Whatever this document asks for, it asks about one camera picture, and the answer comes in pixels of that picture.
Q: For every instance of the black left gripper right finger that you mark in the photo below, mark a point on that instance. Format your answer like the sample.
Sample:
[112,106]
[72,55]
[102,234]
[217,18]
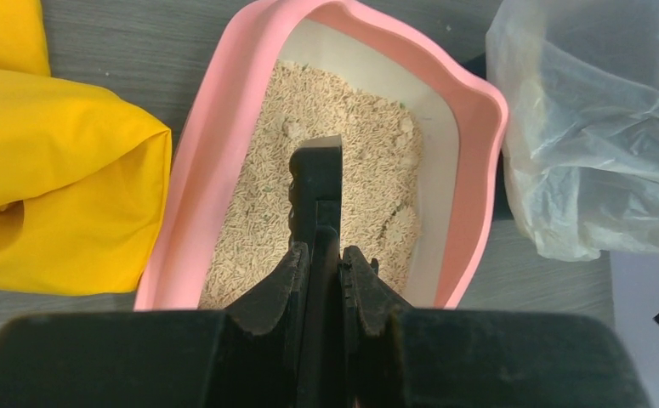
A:
[402,356]

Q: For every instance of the white plastic bin liner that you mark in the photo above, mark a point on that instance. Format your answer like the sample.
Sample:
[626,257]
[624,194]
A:
[581,151]

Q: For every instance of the pink litter box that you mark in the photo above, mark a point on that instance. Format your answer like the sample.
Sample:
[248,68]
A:
[463,119]

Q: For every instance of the yellow cloth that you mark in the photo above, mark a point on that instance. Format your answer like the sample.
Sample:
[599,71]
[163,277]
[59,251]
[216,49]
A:
[83,174]

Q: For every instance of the black litter scoop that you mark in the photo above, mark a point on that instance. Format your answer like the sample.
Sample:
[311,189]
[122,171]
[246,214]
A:
[315,195]

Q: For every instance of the beige cat litter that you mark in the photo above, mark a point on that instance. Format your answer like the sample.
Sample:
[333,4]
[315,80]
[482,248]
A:
[382,149]

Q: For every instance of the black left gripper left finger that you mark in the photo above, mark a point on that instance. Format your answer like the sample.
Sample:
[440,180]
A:
[245,355]

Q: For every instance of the black trash bin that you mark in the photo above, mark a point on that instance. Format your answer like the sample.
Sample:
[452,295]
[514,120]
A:
[501,210]

